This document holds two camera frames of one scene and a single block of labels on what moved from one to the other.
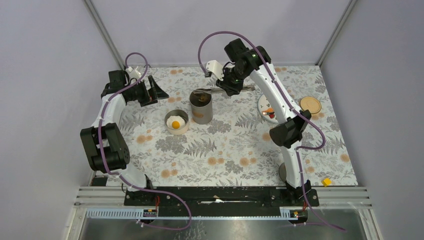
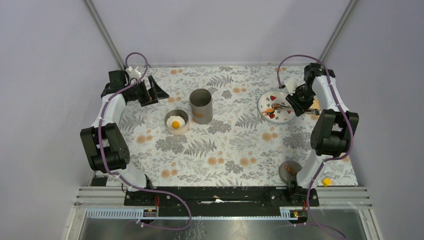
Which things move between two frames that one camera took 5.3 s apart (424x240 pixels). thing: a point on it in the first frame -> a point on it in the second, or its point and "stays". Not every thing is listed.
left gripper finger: [155, 92] stays
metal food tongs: [244, 88] -> [314, 111]
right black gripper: [230, 90] -> [297, 107]
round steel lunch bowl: [179, 112] stays
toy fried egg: [175, 122] stays
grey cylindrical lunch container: [202, 107] stays
